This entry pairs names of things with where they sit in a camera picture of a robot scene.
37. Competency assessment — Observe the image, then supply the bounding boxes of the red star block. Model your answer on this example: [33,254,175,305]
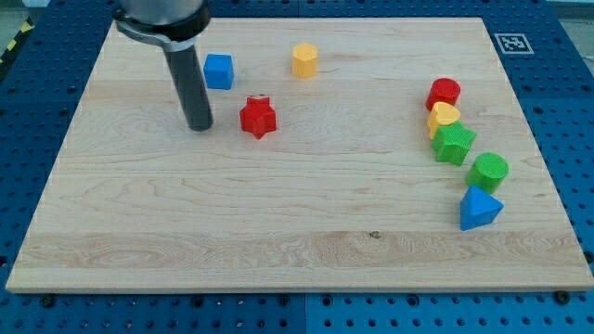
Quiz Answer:
[239,96,278,139]

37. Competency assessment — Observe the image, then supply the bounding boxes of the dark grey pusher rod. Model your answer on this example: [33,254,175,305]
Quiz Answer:
[164,46,213,132]

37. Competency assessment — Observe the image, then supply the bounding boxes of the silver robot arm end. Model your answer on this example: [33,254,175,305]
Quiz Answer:
[114,0,211,52]

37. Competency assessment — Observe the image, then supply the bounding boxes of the green star block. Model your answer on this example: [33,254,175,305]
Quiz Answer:
[432,122,477,166]

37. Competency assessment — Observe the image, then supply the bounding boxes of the light wooden board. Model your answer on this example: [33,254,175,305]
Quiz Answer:
[6,18,593,294]

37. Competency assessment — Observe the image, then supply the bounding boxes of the yellow hexagon block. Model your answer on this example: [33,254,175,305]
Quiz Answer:
[291,43,318,79]

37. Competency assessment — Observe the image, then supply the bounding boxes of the blue cube block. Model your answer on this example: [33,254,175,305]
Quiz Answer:
[203,54,234,90]

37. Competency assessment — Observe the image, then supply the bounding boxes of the yellow heart block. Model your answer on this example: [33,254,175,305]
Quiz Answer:
[427,102,461,139]

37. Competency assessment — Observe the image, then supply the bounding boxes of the red cylinder block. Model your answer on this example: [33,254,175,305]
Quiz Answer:
[425,78,461,111]

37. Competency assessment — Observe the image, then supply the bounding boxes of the blue triangle block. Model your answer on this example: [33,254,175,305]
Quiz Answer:
[459,186,504,231]

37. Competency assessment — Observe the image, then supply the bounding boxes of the green cylinder block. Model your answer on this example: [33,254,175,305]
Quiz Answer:
[466,152,510,194]

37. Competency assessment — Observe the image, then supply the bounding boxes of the white fiducial marker tag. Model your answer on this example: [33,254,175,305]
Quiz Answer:
[494,33,534,55]

